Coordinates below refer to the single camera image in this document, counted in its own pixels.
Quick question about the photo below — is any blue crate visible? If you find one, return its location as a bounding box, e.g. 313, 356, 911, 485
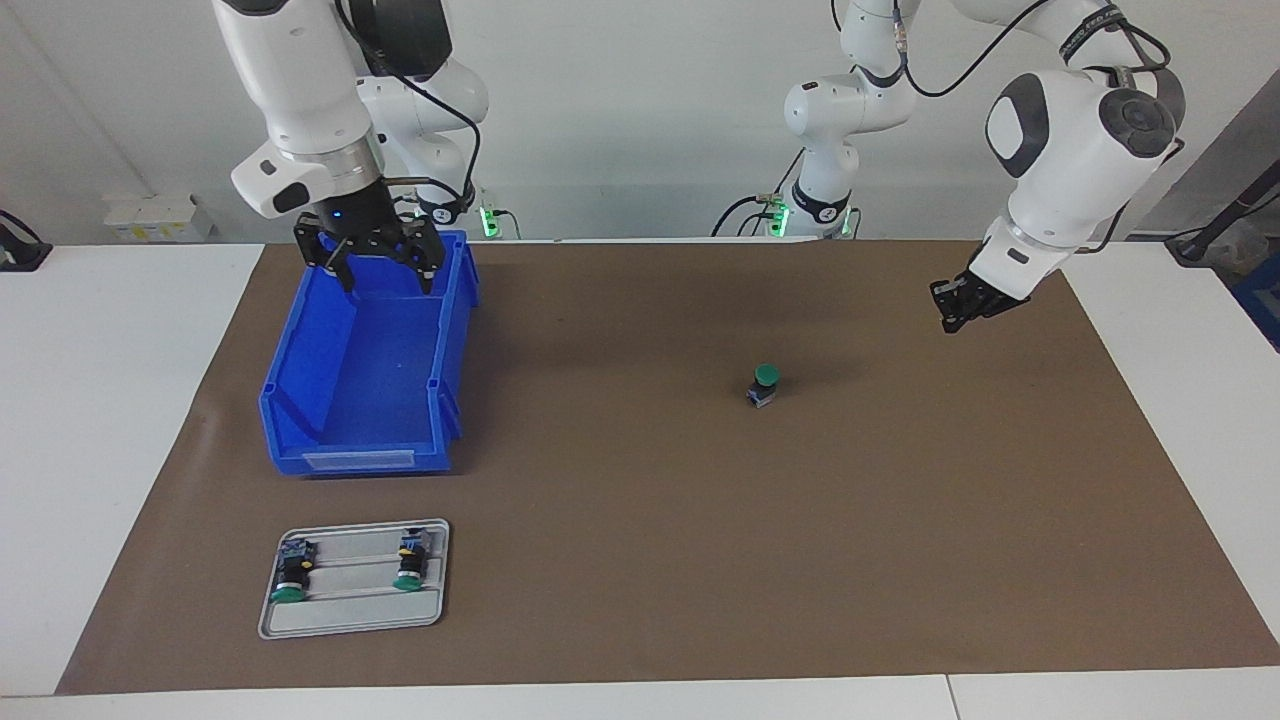
1232, 250, 1280, 351

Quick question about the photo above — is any grey metal tray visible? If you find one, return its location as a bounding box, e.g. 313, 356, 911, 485
258, 518, 451, 641

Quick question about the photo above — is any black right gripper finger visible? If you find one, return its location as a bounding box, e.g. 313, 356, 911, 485
293, 220, 358, 293
395, 215, 446, 294

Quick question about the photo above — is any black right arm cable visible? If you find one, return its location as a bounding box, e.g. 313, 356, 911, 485
335, 0, 483, 216

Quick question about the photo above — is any white power strip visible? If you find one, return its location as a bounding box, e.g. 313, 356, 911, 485
105, 193, 216, 243

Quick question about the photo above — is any black clamp mount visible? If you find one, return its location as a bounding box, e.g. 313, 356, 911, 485
0, 210, 53, 273

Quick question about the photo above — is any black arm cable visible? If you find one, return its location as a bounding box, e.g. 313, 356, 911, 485
335, 0, 483, 216
828, 0, 1186, 253

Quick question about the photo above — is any green button with yellow block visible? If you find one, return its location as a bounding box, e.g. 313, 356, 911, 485
392, 528, 433, 592

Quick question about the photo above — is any brown table mat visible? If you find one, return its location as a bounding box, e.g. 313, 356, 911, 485
55, 238, 1280, 696

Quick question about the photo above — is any black stand pole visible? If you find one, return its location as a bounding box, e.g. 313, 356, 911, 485
1165, 155, 1280, 266

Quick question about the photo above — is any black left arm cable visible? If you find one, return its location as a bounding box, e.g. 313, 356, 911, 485
828, 0, 1186, 253

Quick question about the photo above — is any blue plastic storage bin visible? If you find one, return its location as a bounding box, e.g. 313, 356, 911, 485
258, 230, 481, 478

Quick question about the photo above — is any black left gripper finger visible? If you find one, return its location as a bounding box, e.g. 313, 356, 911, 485
930, 278, 976, 334

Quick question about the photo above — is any black base cable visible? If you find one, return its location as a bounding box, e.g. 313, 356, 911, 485
710, 150, 806, 238

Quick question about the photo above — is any green button with grey block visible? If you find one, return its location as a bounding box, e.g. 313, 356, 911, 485
270, 537, 319, 604

